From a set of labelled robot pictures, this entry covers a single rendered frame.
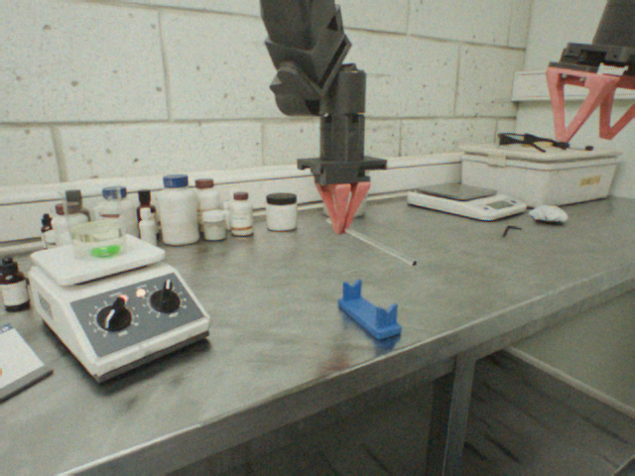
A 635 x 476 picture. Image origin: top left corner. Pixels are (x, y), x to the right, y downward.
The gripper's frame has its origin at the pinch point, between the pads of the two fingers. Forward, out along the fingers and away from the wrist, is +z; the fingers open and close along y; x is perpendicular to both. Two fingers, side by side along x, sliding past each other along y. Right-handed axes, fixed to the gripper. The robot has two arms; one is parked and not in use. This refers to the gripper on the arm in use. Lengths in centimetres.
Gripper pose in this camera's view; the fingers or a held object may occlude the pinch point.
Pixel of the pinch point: (340, 227)
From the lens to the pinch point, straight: 56.7
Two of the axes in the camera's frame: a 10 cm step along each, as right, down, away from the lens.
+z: 0.0, 9.6, 2.9
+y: -9.1, 1.3, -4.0
